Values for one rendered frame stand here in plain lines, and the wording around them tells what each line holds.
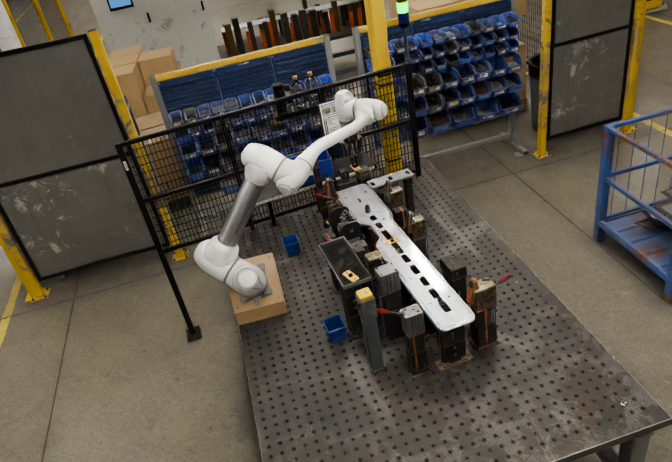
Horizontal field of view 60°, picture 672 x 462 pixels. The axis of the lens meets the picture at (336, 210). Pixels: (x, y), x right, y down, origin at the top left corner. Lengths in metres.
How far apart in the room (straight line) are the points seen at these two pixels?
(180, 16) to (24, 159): 4.97
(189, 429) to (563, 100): 4.20
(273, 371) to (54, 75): 2.72
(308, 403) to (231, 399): 1.17
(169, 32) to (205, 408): 6.62
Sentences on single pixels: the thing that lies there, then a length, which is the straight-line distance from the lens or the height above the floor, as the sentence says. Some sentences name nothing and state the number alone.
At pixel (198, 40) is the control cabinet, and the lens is 9.46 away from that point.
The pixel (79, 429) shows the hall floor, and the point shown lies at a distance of 4.20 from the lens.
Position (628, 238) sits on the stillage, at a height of 0.16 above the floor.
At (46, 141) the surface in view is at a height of 1.30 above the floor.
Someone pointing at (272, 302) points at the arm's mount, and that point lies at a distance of 3.19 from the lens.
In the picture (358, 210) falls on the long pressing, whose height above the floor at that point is 1.00.
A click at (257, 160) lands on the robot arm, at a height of 1.63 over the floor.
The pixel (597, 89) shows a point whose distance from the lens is 6.01.
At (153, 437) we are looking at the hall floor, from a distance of 3.90.
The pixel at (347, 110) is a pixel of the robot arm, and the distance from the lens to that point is 3.06.
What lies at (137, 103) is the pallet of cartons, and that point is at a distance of 7.06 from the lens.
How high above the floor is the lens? 2.81
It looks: 32 degrees down
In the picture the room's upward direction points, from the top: 11 degrees counter-clockwise
